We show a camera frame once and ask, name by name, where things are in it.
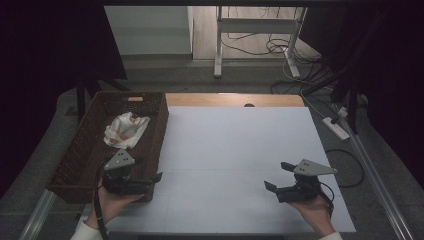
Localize white table mat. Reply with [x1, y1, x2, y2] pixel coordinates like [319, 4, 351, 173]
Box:
[75, 105, 357, 234]

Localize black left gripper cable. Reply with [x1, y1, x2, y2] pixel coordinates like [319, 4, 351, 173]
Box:
[93, 159, 111, 240]

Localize brown wicker basket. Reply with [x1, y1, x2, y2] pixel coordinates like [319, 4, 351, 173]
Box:
[46, 90, 170, 204]

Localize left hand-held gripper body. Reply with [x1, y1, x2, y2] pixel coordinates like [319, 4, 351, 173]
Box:
[101, 148, 155, 196]

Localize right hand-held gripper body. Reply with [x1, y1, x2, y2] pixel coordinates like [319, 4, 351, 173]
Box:
[276, 158, 338, 204]

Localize white floor cable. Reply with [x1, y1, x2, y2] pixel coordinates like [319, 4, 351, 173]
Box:
[282, 56, 329, 119]

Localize white metal desk frame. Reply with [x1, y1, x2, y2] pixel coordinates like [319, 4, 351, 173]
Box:
[213, 5, 308, 79]

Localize black looped floor cable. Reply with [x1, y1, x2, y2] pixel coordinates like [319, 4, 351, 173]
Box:
[324, 148, 365, 188]

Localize white power strip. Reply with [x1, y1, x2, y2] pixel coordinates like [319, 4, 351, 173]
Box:
[321, 116, 351, 142]

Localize person's right hand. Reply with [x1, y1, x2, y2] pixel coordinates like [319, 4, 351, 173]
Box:
[288, 194, 336, 238]

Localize white cabinet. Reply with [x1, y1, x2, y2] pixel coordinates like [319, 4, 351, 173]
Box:
[104, 5, 194, 56]

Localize tangle of black floor cables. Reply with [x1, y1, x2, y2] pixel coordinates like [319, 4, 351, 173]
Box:
[221, 6, 331, 94]

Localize white pants with coloured dots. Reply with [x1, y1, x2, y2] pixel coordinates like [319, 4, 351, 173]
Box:
[103, 111, 151, 150]

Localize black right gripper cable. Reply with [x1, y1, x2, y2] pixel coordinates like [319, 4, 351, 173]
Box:
[318, 181, 335, 219]

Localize black stand legs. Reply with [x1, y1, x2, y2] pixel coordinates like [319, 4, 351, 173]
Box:
[74, 76, 131, 121]

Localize person's left hand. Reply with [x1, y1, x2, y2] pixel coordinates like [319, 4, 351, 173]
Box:
[87, 179, 145, 231]

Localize dark curtain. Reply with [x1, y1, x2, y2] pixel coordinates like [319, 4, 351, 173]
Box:
[299, 0, 424, 188]
[0, 0, 128, 198]

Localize silver metal rail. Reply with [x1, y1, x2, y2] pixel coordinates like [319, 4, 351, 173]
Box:
[333, 103, 414, 240]
[18, 189, 58, 240]

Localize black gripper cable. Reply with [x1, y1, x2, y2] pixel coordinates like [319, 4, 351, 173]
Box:
[93, 159, 111, 240]
[318, 181, 335, 219]

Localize black stand with long pole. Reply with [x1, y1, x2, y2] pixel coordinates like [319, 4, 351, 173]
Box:
[301, 9, 368, 134]

